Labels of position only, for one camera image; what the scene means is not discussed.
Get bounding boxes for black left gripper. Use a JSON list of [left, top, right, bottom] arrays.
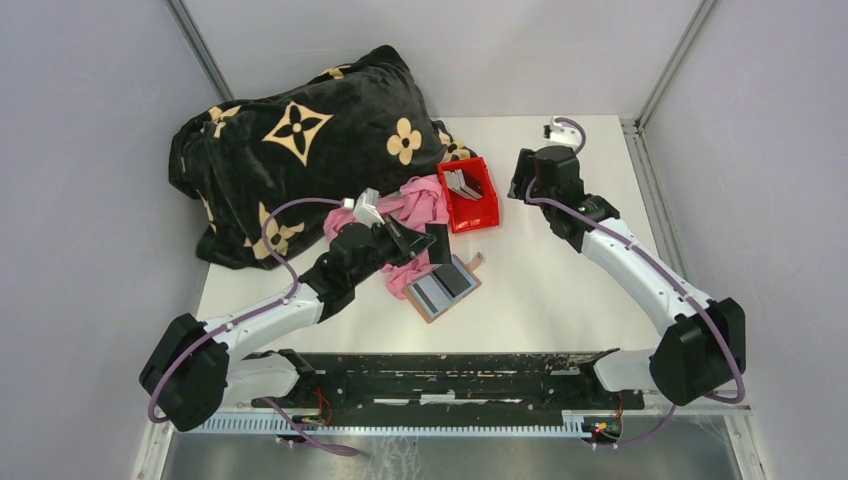
[[350, 212, 436, 286]]

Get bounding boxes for black credit card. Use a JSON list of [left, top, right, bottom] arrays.
[[433, 260, 480, 300], [425, 223, 452, 265]]

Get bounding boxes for tan leather card holder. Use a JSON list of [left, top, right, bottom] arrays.
[[403, 252, 484, 324]]

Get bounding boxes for red plastic bin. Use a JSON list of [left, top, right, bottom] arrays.
[[438, 157, 501, 234]]

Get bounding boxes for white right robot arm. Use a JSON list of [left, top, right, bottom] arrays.
[[509, 145, 746, 408]]

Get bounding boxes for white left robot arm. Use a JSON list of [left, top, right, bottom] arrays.
[[139, 218, 439, 432]]

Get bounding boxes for stack of credit cards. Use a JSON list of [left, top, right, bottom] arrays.
[[443, 169, 483, 201]]

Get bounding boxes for pink cloth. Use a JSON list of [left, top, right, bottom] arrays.
[[323, 175, 450, 300]]

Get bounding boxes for black floral blanket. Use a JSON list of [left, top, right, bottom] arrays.
[[168, 45, 473, 270]]

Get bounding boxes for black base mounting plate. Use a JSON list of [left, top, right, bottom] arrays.
[[275, 352, 645, 427]]

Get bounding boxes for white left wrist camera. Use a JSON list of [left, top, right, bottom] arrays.
[[352, 188, 384, 228]]

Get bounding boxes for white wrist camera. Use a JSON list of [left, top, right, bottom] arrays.
[[352, 188, 384, 228], [543, 116, 584, 149]]

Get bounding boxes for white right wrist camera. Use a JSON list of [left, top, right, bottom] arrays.
[[543, 116, 584, 149]]

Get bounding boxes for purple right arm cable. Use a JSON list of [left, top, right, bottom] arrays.
[[526, 116, 747, 450]]

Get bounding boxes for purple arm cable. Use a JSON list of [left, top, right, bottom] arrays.
[[526, 116, 747, 450], [146, 197, 362, 458]]

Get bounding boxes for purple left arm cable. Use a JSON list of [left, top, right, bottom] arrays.
[[146, 197, 362, 458]]

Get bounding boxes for blue slotted cable duct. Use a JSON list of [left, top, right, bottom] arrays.
[[173, 413, 624, 439]]

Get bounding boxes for aluminium frame rails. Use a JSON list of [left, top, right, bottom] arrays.
[[150, 368, 753, 416]]

